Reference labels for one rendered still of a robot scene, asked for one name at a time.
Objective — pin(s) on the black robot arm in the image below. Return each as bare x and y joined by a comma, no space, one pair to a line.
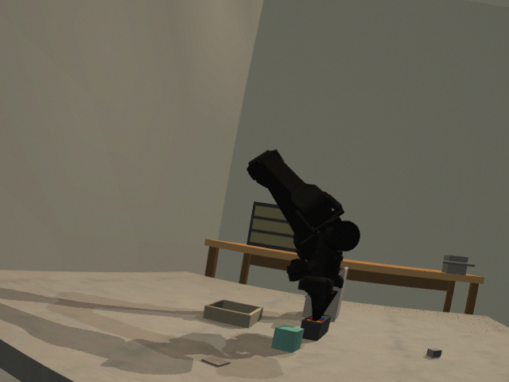
308,211

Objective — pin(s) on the tan open-top tray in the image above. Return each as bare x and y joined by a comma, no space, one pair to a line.
233,313

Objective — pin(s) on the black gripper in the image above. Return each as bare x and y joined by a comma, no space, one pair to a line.
319,287

